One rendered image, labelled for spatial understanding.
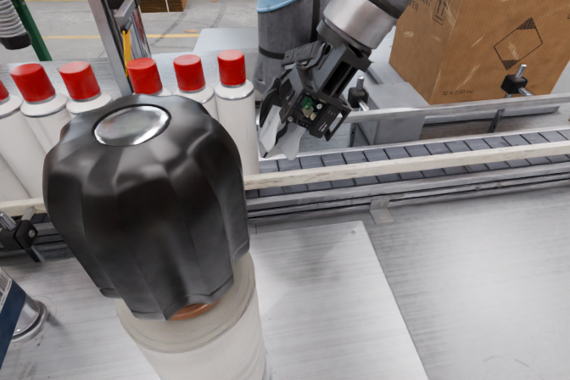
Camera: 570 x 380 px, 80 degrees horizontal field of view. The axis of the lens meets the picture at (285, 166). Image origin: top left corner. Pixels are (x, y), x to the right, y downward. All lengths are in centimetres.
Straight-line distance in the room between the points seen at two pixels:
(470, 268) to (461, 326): 9
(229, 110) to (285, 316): 26
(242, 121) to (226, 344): 30
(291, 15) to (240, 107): 35
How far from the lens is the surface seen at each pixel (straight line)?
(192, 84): 43
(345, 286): 43
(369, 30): 40
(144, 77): 43
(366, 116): 56
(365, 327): 42
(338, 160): 58
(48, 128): 50
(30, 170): 55
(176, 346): 21
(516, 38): 86
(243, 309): 21
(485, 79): 87
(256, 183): 50
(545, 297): 59
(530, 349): 54
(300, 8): 76
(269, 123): 48
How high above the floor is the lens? 125
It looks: 41 degrees down
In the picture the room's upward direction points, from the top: straight up
